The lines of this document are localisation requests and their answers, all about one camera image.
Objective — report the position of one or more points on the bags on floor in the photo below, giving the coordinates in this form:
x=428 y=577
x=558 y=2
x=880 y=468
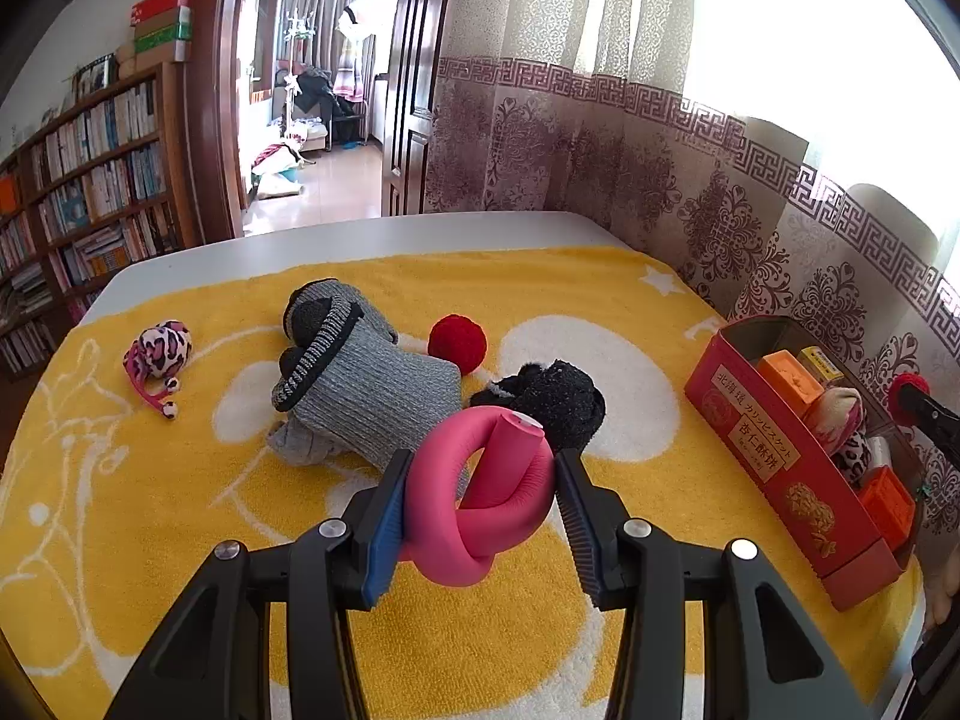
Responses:
x=277 y=169

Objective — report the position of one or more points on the pink foam knotted tube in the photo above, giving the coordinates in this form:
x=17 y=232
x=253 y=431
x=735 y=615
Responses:
x=450 y=532

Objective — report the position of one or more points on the large leopard print pouch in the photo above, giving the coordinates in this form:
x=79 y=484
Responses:
x=851 y=457

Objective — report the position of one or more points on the black fuzzy sock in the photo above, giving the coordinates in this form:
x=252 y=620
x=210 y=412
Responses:
x=555 y=397

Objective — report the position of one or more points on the cream and pink sock ball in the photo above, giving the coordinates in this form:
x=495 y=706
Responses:
x=836 y=412

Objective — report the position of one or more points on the orange ribbed rubber cube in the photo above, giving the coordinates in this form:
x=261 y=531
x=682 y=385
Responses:
x=787 y=382

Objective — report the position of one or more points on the white coat rack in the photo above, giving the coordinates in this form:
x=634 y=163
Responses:
x=296 y=52

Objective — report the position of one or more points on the light grey sock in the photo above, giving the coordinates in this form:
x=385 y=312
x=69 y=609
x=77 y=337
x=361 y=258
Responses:
x=296 y=442

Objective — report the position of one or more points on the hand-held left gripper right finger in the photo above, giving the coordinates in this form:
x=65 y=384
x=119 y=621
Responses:
x=581 y=525

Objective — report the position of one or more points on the photo frame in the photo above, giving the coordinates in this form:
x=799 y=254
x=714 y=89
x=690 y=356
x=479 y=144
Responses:
x=96 y=75

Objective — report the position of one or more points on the red yarn ball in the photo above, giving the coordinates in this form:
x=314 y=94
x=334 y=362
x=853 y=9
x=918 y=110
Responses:
x=457 y=341
x=904 y=390

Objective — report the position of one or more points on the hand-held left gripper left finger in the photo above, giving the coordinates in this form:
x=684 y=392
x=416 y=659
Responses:
x=386 y=532

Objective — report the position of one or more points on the dark coat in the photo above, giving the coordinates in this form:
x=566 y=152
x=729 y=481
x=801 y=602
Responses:
x=315 y=90

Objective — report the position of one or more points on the grey knitted sock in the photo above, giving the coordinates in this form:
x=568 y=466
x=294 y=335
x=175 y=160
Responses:
x=375 y=397

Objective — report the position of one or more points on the stack of cardboard boxes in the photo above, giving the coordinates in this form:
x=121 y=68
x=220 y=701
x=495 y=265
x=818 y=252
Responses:
x=161 y=22

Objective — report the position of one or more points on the small leopard print pouch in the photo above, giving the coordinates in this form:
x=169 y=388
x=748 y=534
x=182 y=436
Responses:
x=161 y=349

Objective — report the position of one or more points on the wooden door frame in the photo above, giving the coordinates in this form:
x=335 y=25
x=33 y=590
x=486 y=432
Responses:
x=217 y=90

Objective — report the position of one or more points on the red cardboard box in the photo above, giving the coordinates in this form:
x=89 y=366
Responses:
x=780 y=465

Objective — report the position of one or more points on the zip bag with white roll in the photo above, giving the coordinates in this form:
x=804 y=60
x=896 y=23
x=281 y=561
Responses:
x=879 y=454

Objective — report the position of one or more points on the yellow and green carton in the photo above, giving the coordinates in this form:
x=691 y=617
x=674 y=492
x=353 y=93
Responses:
x=817 y=364

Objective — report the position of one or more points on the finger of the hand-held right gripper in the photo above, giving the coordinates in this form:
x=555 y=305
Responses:
x=937 y=416

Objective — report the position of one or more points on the person's right hand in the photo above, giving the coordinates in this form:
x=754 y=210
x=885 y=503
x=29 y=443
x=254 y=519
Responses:
x=945 y=585

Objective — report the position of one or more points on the wooden bookshelf with books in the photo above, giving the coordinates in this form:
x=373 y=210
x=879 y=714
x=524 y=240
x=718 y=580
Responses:
x=97 y=180

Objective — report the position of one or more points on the hanging clothes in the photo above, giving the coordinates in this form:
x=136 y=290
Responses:
x=360 y=45

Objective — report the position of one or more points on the yellow and white blanket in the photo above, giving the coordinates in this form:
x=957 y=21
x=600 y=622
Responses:
x=150 y=480

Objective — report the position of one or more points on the dark wooden door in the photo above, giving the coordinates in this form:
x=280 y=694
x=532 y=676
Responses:
x=412 y=75

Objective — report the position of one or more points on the orange embossed rubber cube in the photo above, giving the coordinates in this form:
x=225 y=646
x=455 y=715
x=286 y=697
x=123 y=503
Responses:
x=889 y=502

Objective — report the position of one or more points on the patterned lace curtain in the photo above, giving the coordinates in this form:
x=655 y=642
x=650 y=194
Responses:
x=600 y=127

